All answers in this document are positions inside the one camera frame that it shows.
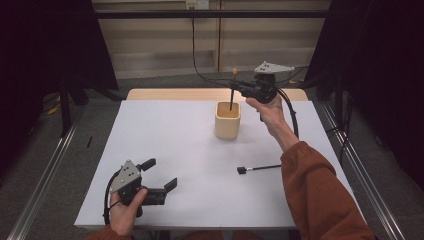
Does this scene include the left hand-held gripper cable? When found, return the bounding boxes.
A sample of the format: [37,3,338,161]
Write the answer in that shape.
[102,169,123,226]

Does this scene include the person's left hand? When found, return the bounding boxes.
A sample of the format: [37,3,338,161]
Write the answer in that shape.
[109,188,149,238]

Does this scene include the white wall outlet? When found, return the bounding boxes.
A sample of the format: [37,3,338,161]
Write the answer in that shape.
[185,0,210,10]

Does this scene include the black curtain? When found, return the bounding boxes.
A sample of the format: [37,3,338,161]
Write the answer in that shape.
[304,0,424,191]
[0,0,119,181]

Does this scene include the black wall cable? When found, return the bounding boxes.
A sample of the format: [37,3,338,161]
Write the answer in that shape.
[190,7,309,88]

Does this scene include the metal floor rail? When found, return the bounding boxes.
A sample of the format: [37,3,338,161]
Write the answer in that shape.
[321,103,406,240]
[6,109,86,240]

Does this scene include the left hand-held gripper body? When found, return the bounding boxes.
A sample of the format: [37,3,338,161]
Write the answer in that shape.
[109,159,168,218]

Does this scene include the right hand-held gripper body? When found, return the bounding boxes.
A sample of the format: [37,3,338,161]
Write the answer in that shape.
[244,60,296,104]

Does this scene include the black brush with orange tip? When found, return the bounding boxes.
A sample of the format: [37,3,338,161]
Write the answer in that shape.
[229,66,240,112]

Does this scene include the white table board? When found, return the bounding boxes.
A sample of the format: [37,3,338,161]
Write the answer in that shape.
[73,99,368,231]

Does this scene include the black metal stand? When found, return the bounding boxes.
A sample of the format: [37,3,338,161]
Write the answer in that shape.
[59,79,73,137]
[334,75,345,125]

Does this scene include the right hand-held gripper cable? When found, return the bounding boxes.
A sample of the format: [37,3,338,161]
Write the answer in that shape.
[274,87,300,139]

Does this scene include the black horizontal bar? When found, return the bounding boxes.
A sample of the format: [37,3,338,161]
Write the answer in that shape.
[94,9,329,19]

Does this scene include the black brush with square head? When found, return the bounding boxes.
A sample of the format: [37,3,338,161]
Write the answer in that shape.
[236,164,283,176]

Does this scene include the person's right hand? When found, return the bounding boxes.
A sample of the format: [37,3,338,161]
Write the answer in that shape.
[245,94,295,143]

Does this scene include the beige square cup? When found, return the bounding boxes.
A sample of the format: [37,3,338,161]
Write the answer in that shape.
[214,101,242,140]

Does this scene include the hand-held gripper cable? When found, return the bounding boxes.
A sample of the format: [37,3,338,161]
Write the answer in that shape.
[274,87,300,139]
[102,169,123,226]

